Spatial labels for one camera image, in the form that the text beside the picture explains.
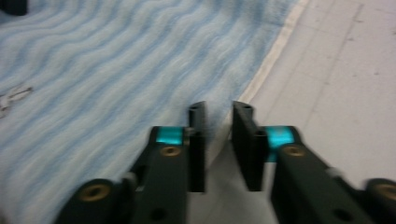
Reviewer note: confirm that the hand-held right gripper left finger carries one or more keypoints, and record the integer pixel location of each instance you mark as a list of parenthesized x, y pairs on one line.
[(196, 155)]

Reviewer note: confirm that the white foam mat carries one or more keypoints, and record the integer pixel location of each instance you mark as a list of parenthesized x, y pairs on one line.
[(336, 93)]

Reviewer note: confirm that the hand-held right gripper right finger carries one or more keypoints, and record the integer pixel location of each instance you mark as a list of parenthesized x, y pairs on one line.
[(249, 155)]

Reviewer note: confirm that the blue striped towel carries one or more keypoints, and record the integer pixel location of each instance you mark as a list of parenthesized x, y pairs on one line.
[(109, 93)]

